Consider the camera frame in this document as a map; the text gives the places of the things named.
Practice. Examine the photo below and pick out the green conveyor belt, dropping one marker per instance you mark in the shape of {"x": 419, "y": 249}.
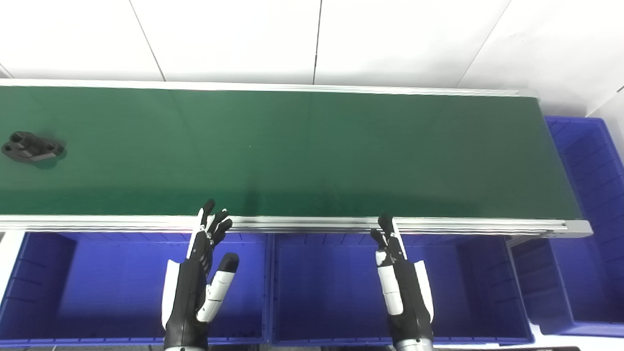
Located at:
{"x": 292, "y": 224}
{"x": 312, "y": 156}

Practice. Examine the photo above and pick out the black flanged machine part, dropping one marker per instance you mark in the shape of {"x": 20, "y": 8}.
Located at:
{"x": 30, "y": 146}

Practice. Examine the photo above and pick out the blue plastic bin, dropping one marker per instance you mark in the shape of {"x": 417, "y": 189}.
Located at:
{"x": 112, "y": 287}
{"x": 590, "y": 195}
{"x": 331, "y": 287}

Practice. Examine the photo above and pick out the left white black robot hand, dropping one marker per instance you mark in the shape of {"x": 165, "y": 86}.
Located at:
{"x": 187, "y": 292}

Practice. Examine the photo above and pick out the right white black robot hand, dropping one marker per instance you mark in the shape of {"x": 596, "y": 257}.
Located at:
{"x": 407, "y": 292}

